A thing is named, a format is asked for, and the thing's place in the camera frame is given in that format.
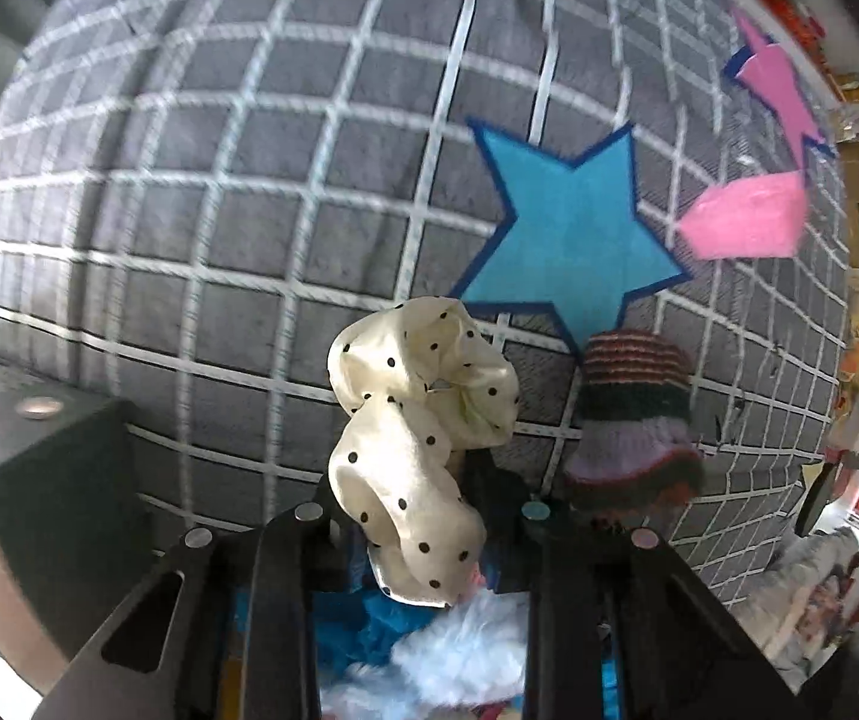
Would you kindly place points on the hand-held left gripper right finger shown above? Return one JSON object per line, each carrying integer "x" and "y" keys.
{"x": 560, "y": 615}

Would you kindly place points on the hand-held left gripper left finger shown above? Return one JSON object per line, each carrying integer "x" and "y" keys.
{"x": 279, "y": 585}

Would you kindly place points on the cream polka dot scrunchie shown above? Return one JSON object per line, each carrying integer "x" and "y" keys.
{"x": 399, "y": 457}

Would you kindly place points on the striped knit doll hat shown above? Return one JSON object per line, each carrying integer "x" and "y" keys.
{"x": 628, "y": 427}

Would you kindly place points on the grey grid-patterned storage box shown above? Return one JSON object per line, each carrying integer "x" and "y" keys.
{"x": 249, "y": 240}

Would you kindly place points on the pale blue fluffy toy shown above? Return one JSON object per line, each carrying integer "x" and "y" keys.
{"x": 459, "y": 652}

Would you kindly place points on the white printed cloth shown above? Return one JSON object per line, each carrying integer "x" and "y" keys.
{"x": 812, "y": 600}

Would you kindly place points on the small coin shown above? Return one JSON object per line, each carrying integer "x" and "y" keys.
{"x": 38, "y": 409}

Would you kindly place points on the blue star sticker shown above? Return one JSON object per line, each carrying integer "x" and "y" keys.
{"x": 572, "y": 240}

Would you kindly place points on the pink paper patch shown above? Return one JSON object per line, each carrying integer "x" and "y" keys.
{"x": 748, "y": 214}

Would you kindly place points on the pink star sticker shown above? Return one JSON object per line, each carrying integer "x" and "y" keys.
{"x": 778, "y": 86}

